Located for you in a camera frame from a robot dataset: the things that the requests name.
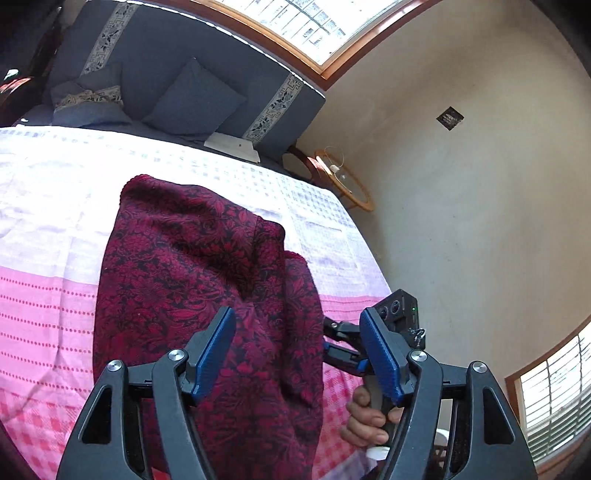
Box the blue patterned sofa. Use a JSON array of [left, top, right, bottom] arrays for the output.
[[9, 0, 326, 167]]

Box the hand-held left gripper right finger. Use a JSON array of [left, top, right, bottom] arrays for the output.
[[359, 307, 539, 480]]

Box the window with blinds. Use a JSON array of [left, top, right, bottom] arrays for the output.
[[505, 323, 591, 472]]

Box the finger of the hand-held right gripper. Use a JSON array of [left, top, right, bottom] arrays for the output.
[[322, 316, 356, 344], [323, 342, 357, 372]]

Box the dark wall switch plate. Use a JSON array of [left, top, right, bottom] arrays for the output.
[[436, 107, 463, 131]]

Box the wooden framed window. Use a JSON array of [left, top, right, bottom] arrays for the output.
[[210, 0, 435, 90]]

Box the round wooden side table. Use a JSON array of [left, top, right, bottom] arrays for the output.
[[284, 147, 375, 213]]

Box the blue pillow with patterned band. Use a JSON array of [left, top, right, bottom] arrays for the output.
[[50, 62, 132, 127]]

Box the pink white checkered bedsheet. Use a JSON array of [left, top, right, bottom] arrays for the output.
[[0, 126, 398, 480]]

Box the person's right hand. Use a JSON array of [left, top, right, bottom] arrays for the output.
[[341, 385, 402, 448]]

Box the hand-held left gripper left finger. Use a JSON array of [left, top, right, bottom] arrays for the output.
[[56, 306, 237, 480]]

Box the plain blue pillow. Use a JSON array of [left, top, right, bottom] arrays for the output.
[[141, 58, 247, 137]]

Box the white charger cable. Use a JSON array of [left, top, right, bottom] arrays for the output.
[[323, 147, 349, 179]]

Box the white paper sheet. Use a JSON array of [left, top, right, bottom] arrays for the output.
[[204, 132, 262, 164]]

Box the dark red floral dress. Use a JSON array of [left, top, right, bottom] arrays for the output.
[[92, 174, 324, 480]]

